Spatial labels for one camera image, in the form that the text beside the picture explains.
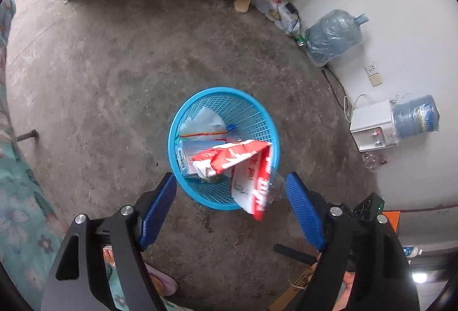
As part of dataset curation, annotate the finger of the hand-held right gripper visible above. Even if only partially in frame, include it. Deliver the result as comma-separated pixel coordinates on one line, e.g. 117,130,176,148
274,243,320,263

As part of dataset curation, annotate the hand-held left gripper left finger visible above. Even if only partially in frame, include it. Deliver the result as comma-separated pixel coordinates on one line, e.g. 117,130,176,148
41,171,178,311

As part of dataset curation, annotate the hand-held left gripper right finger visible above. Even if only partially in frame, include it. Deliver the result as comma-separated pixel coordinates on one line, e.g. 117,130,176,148
285,171,421,311

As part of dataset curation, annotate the blue mesh waste basket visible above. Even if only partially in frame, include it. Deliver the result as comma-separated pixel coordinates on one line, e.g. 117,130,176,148
168,86,280,211

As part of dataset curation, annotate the clear packet with red print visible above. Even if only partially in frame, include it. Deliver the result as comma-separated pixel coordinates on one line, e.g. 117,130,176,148
231,144,287,222

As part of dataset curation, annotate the red snack packet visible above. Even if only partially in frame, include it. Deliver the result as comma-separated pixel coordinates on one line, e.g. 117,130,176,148
192,139,273,183

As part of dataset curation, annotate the clear zip bag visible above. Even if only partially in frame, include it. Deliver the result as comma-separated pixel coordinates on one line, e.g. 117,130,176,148
179,106,229,140

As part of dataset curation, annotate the clear bottle with blue cap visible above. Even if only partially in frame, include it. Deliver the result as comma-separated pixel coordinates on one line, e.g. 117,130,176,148
225,123,247,142

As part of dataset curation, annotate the person's right hand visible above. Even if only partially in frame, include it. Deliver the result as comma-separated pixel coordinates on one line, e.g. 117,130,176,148
339,272,356,310

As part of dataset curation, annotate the orange box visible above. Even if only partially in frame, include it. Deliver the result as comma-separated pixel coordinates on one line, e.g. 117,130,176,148
381,211,401,235

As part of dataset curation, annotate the cardboard piece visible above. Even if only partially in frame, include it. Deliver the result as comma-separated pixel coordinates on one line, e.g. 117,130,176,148
268,266,321,311

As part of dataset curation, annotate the white and blue tube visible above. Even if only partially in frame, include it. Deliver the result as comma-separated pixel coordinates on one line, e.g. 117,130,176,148
401,245,423,258

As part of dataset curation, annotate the pink slipper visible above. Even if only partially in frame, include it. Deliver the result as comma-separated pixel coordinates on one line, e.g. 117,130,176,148
145,263,178,297

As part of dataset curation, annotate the white water dispenser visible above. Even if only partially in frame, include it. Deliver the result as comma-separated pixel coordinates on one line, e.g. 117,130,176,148
350,100,399,153

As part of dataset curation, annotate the labelled blue water jug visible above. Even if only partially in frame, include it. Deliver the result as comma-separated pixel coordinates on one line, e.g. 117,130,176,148
391,94,441,140

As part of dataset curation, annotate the floral teal blanket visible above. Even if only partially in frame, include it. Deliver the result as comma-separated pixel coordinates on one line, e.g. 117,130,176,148
0,0,72,311

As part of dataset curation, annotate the clear plastic package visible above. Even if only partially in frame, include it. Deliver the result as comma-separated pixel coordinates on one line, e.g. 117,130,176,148
247,0,303,34

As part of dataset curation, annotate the white cable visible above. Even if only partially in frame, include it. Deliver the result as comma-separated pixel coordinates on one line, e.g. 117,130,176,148
343,93,374,124

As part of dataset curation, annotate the wall socket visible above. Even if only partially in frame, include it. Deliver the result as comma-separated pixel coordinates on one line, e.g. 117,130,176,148
364,62,383,87

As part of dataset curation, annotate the black cable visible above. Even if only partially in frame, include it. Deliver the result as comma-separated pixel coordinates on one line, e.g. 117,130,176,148
320,66,349,108

